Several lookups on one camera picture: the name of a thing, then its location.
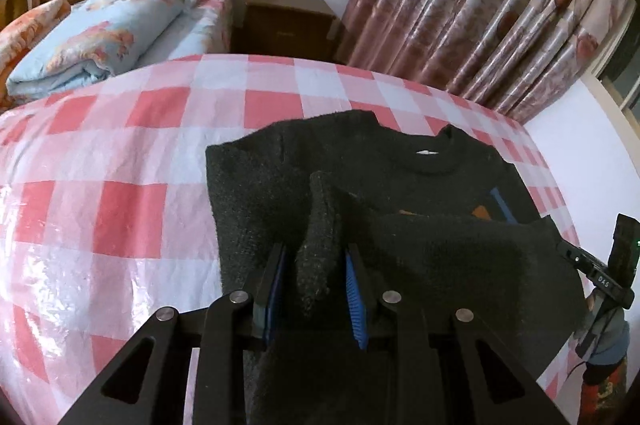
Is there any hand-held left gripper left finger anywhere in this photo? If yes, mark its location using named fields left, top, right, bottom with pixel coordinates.
left=57, top=242, right=289, bottom=425

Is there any red floral garment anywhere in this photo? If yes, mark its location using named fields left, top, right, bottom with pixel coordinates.
left=577, top=355, right=629, bottom=425

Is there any person's right forearm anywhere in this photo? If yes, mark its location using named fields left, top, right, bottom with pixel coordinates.
left=582, top=292, right=632, bottom=368

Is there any pink checkered bed cover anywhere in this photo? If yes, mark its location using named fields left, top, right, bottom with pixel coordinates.
left=0, top=53, right=583, bottom=425

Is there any blue floral folded quilt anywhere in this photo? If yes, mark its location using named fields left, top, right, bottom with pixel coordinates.
left=7, top=0, right=215, bottom=98

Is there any orange floral folded quilt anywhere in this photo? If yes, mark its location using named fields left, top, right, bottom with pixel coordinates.
left=0, top=0, right=72, bottom=113

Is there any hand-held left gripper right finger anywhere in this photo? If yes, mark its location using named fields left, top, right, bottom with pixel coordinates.
left=344, top=242, right=571, bottom=425

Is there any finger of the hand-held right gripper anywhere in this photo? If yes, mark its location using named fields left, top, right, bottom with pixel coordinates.
left=556, top=239, right=635, bottom=307

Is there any pink patterned bed sheet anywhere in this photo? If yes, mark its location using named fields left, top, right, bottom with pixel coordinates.
left=142, top=0, right=234, bottom=66

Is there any pink floral curtain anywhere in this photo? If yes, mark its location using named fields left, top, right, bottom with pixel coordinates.
left=334, top=0, right=635, bottom=124

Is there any window with white grille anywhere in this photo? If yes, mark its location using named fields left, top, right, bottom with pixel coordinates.
left=582, top=0, right=640, bottom=130

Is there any wooden nightstand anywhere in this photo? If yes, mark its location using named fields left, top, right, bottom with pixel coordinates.
left=231, top=0, right=342, bottom=66

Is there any dark striped knit sweater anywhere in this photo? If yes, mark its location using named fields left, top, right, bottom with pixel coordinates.
left=205, top=109, right=587, bottom=425

